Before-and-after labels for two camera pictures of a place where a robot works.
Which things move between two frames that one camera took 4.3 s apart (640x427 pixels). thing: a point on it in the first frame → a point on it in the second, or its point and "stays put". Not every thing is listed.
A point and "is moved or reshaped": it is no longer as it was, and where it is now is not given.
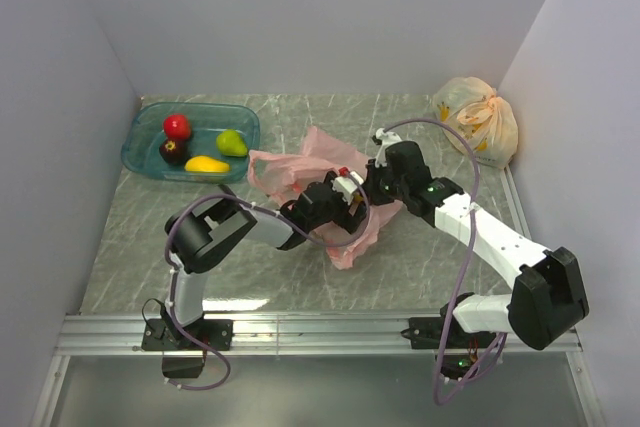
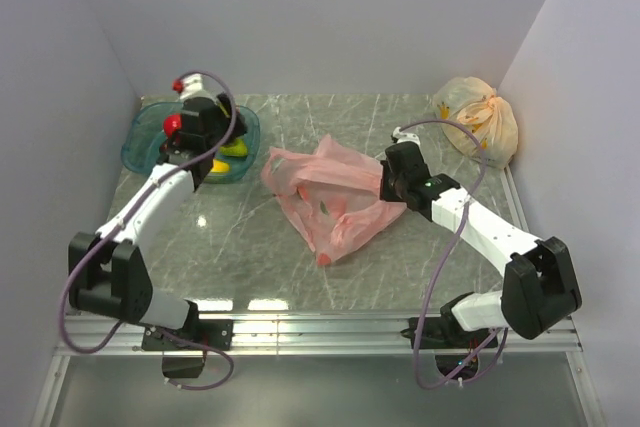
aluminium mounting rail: (272, 336) stays put
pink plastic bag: (282, 175) is moved or reshaped
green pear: (231, 143) stays put
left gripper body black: (338, 211) → (238, 127)
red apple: (177, 127) stays put
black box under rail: (182, 366) stays put
